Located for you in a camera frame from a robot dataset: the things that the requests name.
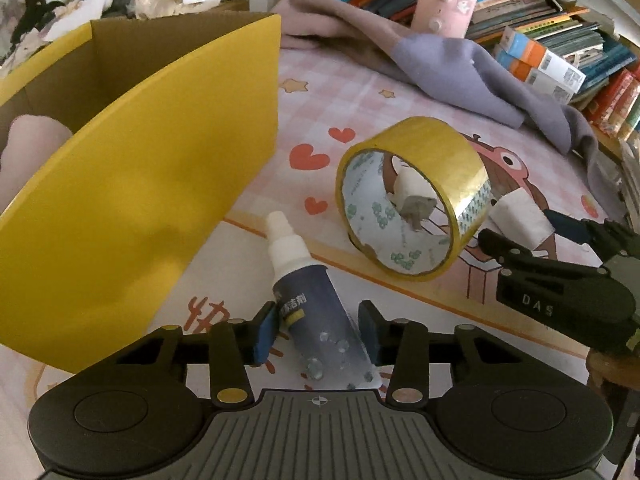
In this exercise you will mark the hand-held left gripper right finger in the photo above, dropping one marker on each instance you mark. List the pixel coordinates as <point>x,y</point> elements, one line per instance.
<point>370,335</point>

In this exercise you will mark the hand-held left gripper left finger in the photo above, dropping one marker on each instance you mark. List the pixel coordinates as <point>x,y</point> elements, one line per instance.
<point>265,332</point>

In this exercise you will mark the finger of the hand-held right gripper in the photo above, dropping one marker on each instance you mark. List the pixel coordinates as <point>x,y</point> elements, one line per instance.
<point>567,224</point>
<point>505,249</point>

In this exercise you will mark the white charger block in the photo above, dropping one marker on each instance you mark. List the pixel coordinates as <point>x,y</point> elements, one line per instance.
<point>520,217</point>

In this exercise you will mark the dark blue spray bottle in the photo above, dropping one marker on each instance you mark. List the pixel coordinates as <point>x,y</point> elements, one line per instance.
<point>310,290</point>

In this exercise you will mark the white wall plug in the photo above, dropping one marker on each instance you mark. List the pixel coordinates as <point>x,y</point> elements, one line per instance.
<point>407,190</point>

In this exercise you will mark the yellow tape roll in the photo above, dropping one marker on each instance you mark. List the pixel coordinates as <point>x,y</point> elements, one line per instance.
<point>430,145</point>

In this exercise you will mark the yellow cardboard box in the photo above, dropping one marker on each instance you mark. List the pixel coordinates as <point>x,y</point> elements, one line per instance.
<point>125,185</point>

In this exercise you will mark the pink plush toy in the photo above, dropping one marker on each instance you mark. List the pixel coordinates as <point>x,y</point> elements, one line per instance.
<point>25,150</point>

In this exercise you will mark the person's right hand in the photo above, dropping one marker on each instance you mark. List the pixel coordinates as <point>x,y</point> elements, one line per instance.
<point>612,367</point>

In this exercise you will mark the red boxed book set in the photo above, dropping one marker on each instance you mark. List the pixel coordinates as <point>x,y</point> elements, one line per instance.
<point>614,105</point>

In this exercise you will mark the orange and blue carton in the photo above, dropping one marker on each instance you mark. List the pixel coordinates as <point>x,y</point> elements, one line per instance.
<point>545,57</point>
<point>515,69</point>

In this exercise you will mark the row of colourful books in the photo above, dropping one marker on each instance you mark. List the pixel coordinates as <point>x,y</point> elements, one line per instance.
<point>550,15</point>

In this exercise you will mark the pink printed tablecloth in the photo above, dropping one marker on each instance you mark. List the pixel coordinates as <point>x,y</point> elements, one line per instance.
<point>310,110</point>

